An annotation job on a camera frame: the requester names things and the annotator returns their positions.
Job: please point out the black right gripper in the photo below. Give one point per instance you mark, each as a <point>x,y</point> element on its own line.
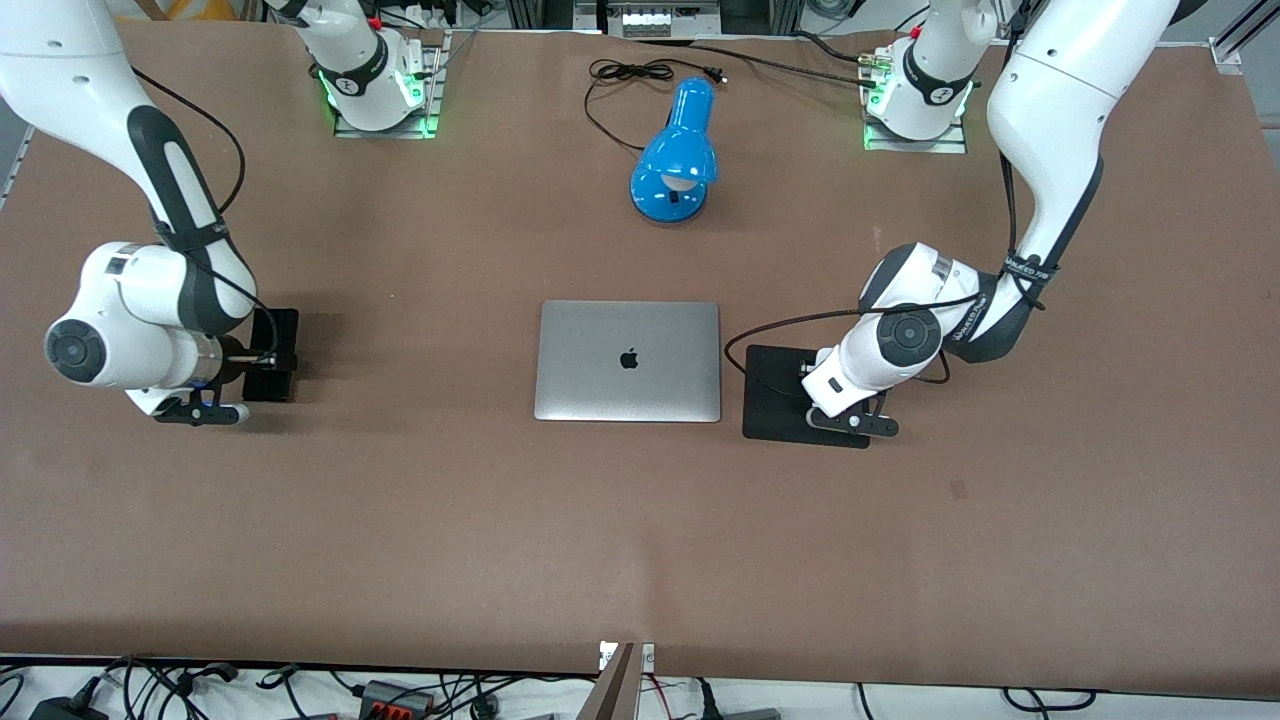
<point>254,357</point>

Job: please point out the black smartphone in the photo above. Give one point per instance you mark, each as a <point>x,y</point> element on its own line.
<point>285,325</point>

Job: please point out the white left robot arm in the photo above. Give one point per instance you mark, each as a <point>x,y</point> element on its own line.
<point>1050,100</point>

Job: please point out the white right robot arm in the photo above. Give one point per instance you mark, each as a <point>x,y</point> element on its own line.
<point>60,60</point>

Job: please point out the black mouse pad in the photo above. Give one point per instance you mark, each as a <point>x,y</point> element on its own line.
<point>770,420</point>

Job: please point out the red black connector box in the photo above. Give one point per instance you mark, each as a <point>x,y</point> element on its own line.
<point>385,697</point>

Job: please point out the silver closed laptop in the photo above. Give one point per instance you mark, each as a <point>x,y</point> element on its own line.
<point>627,385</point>

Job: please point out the black power adapter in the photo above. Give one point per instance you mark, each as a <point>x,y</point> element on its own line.
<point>65,710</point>

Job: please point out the blue desk lamp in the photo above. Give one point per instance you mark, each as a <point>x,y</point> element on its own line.
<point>680,150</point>

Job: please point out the aluminium profile beam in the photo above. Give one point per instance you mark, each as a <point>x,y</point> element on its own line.
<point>615,690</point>

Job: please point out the white power strip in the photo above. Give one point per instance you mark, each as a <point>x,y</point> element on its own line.
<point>665,20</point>

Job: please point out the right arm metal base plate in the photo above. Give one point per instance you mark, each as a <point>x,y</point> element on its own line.
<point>385,133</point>

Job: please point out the aluminium table edge rail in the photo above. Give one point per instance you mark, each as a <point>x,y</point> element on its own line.
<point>1228,55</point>
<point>18,165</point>

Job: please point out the white beam bracket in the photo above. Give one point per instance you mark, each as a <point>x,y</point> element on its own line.
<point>648,657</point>

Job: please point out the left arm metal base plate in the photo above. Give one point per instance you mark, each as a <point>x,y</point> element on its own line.
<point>915,147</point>

